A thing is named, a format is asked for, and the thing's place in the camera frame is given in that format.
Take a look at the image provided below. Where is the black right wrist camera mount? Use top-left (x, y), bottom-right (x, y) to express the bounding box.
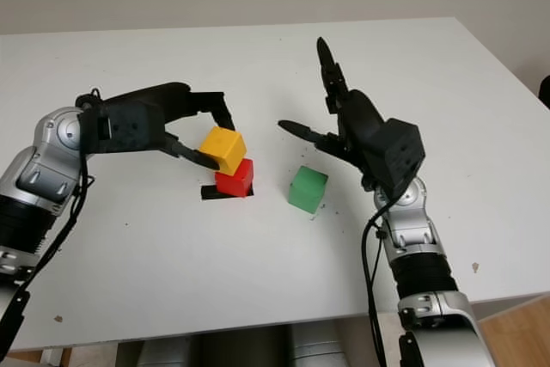
top-left (367, 117), bottom-right (427, 201)

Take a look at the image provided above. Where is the white table leg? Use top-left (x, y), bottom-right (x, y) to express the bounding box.
top-left (40, 346), bottom-right (72, 367)
top-left (376, 313), bottom-right (404, 367)

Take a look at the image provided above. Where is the black tape strip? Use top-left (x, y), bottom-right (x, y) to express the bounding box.
top-left (200, 185), bottom-right (255, 202)

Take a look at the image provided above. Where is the silver robot leg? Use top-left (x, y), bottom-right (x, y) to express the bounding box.
top-left (137, 335), bottom-right (195, 367)
top-left (287, 321), bottom-right (345, 367)

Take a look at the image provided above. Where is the green cube block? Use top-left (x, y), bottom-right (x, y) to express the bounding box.
top-left (288, 165), bottom-right (329, 214)

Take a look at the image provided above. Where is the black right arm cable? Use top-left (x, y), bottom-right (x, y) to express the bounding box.
top-left (361, 198), bottom-right (390, 367)

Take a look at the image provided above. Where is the silver right robot leg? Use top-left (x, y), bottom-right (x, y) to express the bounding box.
top-left (287, 321), bottom-right (345, 367)

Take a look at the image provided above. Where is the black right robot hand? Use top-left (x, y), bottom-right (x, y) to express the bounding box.
top-left (278, 36), bottom-right (387, 193)

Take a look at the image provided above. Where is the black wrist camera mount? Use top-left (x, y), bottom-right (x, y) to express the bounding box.
top-left (367, 117), bottom-right (427, 201)
top-left (79, 102), bottom-right (167, 156)

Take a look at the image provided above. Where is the red cube block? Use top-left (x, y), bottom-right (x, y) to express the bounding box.
top-left (214, 158), bottom-right (255, 199)

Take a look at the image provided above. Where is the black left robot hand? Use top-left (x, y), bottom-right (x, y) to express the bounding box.
top-left (101, 82), bottom-right (237, 172)

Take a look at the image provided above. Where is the silver left robot leg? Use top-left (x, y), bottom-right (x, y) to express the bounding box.
top-left (137, 335), bottom-right (195, 367)

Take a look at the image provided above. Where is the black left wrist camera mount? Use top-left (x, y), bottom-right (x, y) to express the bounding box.
top-left (79, 102), bottom-right (167, 156)

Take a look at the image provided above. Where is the yellow cube block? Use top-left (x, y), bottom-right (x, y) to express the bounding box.
top-left (199, 125), bottom-right (248, 177)

